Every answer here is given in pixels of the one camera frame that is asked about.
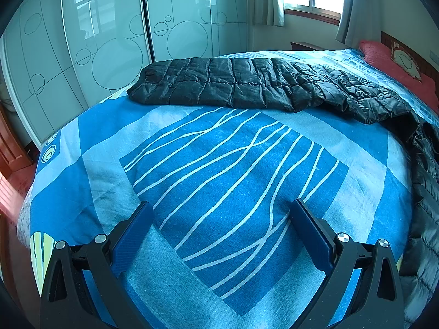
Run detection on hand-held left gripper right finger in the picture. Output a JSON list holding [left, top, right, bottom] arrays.
[[290, 198, 405, 329]]

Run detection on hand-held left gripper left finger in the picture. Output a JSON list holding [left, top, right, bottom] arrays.
[[39, 200, 155, 329]]

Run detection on black down jacket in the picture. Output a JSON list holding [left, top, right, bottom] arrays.
[[127, 56, 439, 326]]

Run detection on blue patterned bed sheet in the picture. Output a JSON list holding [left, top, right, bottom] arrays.
[[17, 48, 439, 329]]

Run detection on red-brown wooden cabinet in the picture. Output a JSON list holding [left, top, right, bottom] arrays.
[[0, 103, 35, 179]]

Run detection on red pillow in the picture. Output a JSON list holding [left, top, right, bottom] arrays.
[[358, 40, 439, 110]]

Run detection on cream printed cushion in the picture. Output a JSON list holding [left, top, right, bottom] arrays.
[[391, 41, 423, 83]]

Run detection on sliding glass wardrobe doors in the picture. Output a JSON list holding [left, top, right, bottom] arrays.
[[0, 0, 249, 148]]

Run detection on dark wooden headboard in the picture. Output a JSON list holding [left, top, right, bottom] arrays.
[[381, 31, 439, 76]]

